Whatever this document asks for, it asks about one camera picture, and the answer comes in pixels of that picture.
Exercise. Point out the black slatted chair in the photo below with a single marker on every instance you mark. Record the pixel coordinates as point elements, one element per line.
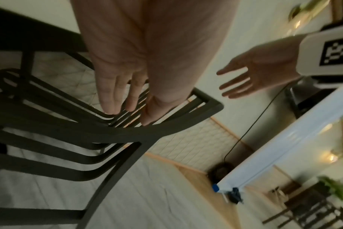
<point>307,208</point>
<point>177,126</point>

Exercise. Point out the white banner with blue cap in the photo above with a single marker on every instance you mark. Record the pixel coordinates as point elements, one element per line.
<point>287,138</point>

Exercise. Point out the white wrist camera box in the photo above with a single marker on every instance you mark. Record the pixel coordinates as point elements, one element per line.
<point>310,58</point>

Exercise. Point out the glowing warm lamp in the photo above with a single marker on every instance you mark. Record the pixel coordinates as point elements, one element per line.
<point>331,157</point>

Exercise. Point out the orange framed lattice panel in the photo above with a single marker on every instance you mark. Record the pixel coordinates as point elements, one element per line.
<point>194,143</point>

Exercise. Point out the black bag on floor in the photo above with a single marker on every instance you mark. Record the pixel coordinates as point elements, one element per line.
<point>219,172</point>

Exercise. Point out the black banner foot clamp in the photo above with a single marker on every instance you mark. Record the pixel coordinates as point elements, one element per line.
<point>235,196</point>

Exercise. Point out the cream square table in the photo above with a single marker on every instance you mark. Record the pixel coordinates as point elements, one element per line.
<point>33,35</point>

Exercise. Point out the green potted plant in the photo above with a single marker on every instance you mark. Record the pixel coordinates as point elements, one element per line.
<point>337,187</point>

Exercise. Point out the brass wall lamp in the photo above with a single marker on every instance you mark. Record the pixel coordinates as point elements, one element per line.
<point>307,9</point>

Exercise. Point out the person's right hand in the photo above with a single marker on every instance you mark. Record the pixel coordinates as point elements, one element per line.
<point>270,64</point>

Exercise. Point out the person's left hand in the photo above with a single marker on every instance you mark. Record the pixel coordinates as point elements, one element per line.
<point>160,44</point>

